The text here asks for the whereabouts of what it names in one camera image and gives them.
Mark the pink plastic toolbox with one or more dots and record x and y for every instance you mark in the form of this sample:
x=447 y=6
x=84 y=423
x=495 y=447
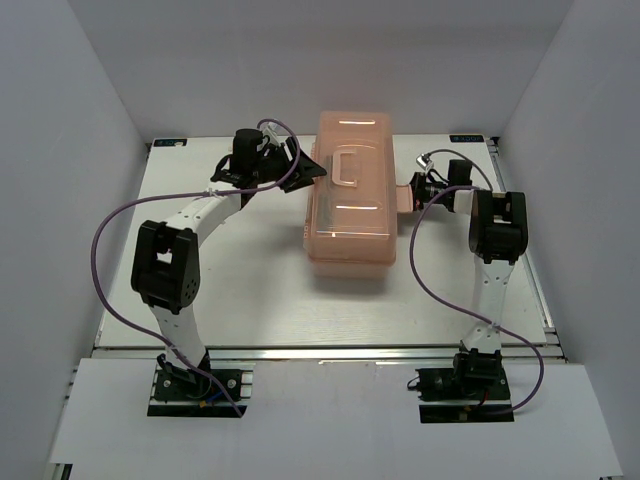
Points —
x=351 y=222

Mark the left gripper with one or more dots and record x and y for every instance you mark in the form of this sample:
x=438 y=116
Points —
x=308 y=170

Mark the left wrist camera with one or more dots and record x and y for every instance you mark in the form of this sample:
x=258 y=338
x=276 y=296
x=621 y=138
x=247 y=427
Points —
x=270 y=137

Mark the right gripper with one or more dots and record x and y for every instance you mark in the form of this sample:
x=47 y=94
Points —
x=418 y=185

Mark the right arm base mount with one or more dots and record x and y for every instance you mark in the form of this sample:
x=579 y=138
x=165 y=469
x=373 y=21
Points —
x=445 y=396

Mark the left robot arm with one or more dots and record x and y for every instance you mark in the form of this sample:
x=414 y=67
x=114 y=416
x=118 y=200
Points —
x=166 y=266

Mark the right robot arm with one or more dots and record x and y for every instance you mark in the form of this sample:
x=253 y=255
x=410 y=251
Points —
x=498 y=237

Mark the right blue label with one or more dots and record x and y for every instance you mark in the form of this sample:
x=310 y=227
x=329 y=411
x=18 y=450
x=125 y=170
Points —
x=466 y=138

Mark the left blue label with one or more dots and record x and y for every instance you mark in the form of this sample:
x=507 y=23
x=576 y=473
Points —
x=162 y=143

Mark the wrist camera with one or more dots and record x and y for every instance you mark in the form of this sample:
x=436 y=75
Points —
x=425 y=162
x=270 y=137

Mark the blue label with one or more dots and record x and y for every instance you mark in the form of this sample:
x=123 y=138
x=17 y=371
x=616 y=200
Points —
x=162 y=143
x=466 y=138

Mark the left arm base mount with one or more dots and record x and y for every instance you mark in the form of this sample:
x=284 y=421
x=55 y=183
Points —
x=175 y=398

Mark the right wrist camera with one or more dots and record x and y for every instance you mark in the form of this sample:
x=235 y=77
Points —
x=425 y=162

